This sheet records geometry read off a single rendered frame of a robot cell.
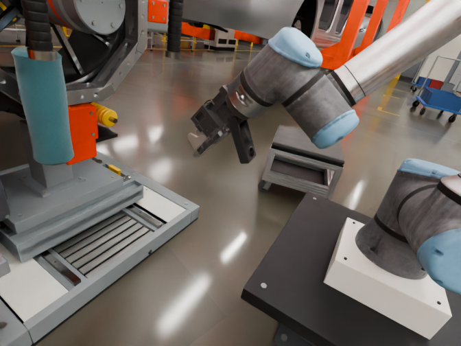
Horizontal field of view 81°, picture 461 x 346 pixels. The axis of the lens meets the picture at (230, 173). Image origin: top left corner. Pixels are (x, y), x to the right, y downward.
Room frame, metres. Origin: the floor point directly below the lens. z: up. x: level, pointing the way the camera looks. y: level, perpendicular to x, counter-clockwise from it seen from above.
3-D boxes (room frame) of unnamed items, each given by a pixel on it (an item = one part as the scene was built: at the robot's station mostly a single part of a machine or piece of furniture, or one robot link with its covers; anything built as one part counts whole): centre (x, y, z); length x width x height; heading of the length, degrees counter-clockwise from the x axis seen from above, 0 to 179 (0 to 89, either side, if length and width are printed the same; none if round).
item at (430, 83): (8.45, -5.17, 0.48); 1.00 x 0.61 x 0.96; 70
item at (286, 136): (1.52, -0.42, 0.17); 0.43 x 0.36 x 0.34; 80
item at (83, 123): (0.76, 0.54, 0.48); 0.16 x 0.12 x 0.17; 64
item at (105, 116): (0.90, 0.54, 0.51); 0.29 x 0.06 x 0.06; 64
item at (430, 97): (5.27, -3.48, 0.48); 1.00 x 0.61 x 0.96; 159
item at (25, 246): (0.85, 0.64, 0.13); 0.50 x 0.36 x 0.10; 154
